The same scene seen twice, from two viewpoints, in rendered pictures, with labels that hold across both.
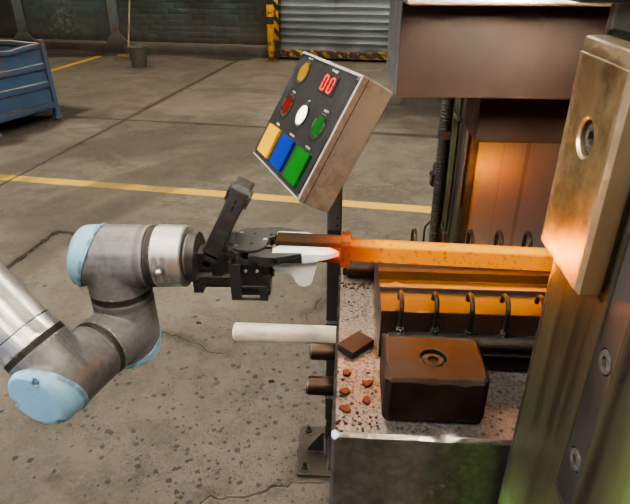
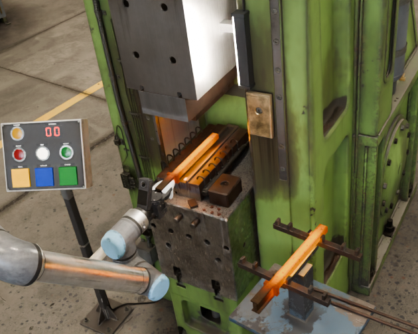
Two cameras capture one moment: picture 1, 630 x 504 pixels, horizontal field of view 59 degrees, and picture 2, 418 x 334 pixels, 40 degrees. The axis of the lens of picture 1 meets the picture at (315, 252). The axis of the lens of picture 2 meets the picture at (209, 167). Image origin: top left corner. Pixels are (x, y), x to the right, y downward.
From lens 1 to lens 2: 1.68 m
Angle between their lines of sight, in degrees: 50
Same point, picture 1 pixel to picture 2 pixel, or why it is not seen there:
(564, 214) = (258, 126)
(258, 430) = not seen: outside the picture
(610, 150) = (269, 111)
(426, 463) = (241, 209)
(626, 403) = (290, 150)
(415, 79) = (190, 114)
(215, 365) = not seen: outside the picture
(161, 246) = (140, 218)
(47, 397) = (165, 282)
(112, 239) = (125, 229)
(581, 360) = (274, 150)
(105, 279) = (131, 244)
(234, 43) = not seen: outside the picture
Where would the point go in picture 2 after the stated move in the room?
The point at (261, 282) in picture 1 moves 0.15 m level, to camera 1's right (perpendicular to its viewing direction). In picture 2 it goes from (164, 206) to (184, 182)
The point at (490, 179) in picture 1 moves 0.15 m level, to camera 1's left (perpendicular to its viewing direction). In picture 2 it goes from (164, 128) to (145, 148)
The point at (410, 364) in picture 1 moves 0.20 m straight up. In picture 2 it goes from (224, 188) to (218, 144)
